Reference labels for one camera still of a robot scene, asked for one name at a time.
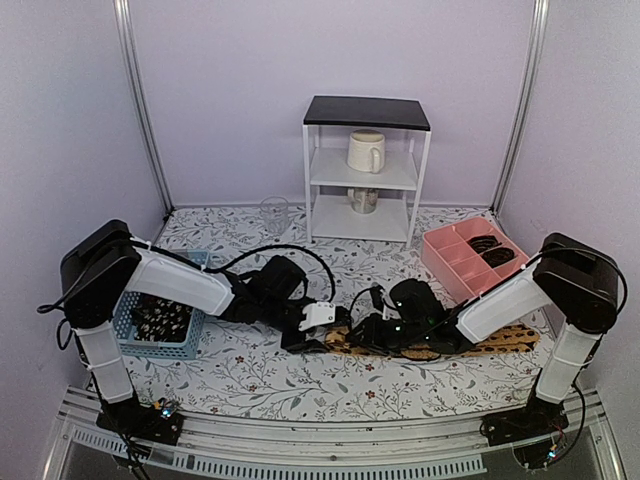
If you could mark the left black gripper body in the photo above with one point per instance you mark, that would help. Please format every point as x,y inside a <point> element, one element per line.
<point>275,310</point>

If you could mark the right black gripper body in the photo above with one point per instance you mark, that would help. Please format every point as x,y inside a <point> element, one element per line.
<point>409,333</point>

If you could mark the yellow beetle-print tie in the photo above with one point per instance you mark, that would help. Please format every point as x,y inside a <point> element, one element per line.
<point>517,338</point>

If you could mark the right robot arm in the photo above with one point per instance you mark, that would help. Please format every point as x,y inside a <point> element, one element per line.
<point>585,285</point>

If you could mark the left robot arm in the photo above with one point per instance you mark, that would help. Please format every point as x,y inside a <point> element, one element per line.
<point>112,262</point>

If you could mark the floral table mat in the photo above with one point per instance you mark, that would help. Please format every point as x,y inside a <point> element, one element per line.
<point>242,371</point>

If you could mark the pink divided organizer tray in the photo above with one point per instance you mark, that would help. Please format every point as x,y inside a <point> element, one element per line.
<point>457,267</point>

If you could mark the clear glass cup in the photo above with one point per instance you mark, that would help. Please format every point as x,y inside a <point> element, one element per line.
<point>275,214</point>

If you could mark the rolled black tie in tray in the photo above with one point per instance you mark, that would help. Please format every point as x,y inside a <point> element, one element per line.
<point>498,256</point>

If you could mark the black white-patterned tie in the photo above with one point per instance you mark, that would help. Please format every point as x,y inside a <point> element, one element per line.
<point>160,320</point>

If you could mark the blue plastic basket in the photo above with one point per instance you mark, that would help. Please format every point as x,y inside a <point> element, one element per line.
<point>124,329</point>

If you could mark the white shelf with black top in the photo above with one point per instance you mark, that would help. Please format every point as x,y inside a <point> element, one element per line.
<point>326,128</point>

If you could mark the cream ceramic mug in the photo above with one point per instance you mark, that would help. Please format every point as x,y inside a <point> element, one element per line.
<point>366,151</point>

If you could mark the front aluminium rail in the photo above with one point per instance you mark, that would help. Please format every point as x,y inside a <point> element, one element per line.
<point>221,447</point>

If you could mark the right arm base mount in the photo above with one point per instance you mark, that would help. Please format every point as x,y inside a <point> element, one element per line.
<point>536,418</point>

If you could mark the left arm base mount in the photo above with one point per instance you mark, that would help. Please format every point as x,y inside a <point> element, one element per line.
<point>160,422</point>

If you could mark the right aluminium frame post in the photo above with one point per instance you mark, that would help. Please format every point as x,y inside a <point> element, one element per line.
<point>533,58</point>

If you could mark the aluminium frame post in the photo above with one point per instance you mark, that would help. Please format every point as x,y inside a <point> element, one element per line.
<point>125,29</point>
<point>533,58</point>

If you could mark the left aluminium frame post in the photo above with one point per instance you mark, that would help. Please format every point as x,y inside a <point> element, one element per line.
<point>125,29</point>

